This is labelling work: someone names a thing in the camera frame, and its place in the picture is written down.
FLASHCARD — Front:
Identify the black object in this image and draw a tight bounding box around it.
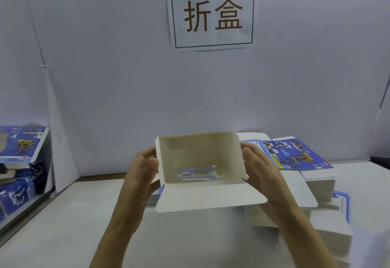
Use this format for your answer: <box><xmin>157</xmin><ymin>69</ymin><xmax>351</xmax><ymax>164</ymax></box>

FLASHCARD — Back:
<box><xmin>368</xmin><ymin>155</ymin><xmax>390</xmax><ymax>172</ymax></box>

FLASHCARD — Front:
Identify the blue dog-print cardboard box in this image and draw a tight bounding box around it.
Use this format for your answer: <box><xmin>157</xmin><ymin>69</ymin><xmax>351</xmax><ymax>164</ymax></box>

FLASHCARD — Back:
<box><xmin>154</xmin><ymin>131</ymin><xmax>269</xmax><ymax>214</ymax></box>

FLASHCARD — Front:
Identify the person's left forearm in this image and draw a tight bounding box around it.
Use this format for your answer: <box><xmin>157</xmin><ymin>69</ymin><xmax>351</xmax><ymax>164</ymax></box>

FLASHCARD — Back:
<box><xmin>89</xmin><ymin>221</ymin><xmax>145</xmax><ymax>268</ymax></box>

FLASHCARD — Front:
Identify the person's left hand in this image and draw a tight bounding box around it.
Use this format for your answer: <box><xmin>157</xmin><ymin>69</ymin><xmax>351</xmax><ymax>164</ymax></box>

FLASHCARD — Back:
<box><xmin>115</xmin><ymin>147</ymin><xmax>162</xmax><ymax>236</ymax></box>

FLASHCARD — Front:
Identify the pile of blue boxes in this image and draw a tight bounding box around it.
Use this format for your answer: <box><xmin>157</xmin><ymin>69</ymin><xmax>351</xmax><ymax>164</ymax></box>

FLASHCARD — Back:
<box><xmin>0</xmin><ymin>123</ymin><xmax>53</xmax><ymax>223</ymax></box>

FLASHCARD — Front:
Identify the person's right forearm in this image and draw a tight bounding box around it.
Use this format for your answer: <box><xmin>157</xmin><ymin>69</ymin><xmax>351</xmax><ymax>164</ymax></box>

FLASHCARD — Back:
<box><xmin>274</xmin><ymin>205</ymin><xmax>340</xmax><ymax>268</ymax></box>

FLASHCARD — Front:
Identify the person's right hand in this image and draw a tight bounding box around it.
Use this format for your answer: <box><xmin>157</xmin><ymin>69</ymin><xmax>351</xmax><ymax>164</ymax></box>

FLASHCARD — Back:
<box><xmin>240</xmin><ymin>142</ymin><xmax>301</xmax><ymax>224</ymax></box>

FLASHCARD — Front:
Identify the white paper wall sign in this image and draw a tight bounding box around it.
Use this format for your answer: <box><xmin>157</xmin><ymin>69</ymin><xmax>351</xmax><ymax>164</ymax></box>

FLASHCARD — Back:
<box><xmin>165</xmin><ymin>0</ymin><xmax>260</xmax><ymax>53</ymax></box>

